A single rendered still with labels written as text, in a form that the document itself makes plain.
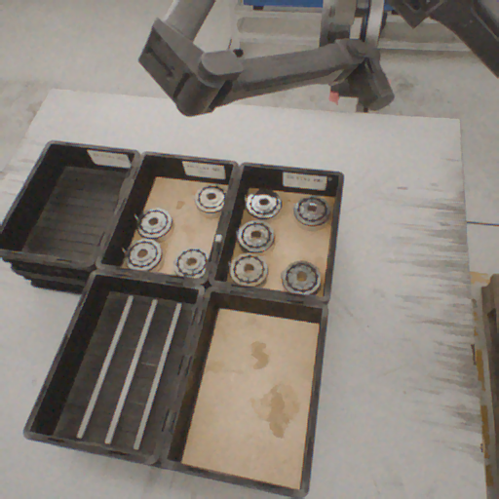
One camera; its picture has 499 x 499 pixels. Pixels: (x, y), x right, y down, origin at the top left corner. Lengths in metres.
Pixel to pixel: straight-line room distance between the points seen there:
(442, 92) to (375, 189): 1.56
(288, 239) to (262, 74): 0.56
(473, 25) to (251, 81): 0.32
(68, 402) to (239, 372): 0.41
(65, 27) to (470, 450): 3.50
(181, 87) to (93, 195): 0.78
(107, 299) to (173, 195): 0.37
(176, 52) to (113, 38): 2.86
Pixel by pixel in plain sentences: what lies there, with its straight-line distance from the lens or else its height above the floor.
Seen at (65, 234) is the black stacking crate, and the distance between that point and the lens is 1.41.
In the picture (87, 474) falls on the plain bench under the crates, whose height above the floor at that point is 0.70.
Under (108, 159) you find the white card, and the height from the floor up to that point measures 0.89.
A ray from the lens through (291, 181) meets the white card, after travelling 1.29.
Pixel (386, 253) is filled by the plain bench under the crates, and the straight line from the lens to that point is 1.39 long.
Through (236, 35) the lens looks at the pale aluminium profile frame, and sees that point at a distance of 3.12.
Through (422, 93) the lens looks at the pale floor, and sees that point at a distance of 2.97.
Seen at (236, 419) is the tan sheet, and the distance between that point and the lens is 1.08.
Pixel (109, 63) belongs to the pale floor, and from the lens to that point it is 3.36.
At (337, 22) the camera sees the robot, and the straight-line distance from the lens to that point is 1.28.
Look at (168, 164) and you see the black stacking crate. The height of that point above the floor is 0.90.
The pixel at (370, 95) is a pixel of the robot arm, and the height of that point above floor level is 1.23.
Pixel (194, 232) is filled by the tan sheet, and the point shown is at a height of 0.83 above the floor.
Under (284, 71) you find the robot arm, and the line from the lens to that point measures 0.84.
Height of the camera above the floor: 1.89
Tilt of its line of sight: 60 degrees down
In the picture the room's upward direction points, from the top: 8 degrees counter-clockwise
